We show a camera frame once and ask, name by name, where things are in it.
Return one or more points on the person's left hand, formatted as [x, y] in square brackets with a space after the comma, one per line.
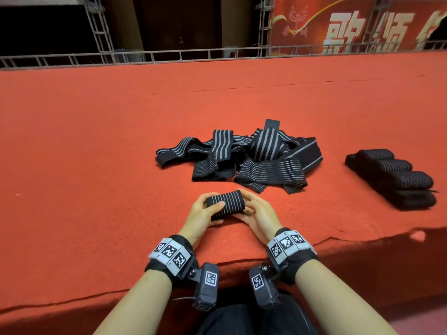
[199, 219]

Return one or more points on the person's right hand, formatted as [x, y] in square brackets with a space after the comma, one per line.
[262, 218]

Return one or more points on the person's left forearm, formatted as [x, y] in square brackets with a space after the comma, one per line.
[133, 307]

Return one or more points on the person's right forearm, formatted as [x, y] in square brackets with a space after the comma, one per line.
[342, 300]

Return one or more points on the black wristband with marker tags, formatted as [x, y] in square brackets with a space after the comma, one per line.
[290, 249]
[170, 256]

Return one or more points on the black trousers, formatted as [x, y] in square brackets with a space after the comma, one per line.
[244, 321]

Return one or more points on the metal railing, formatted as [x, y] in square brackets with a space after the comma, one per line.
[174, 53]

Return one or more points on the metal truss column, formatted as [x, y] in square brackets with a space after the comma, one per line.
[265, 25]
[99, 30]
[377, 23]

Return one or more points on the dark brown door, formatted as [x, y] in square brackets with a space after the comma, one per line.
[178, 23]

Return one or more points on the red banner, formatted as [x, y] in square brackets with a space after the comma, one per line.
[349, 24]

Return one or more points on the tiered bleacher seats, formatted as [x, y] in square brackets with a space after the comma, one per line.
[42, 0]

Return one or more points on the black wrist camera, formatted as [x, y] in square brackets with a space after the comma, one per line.
[207, 286]
[262, 286]

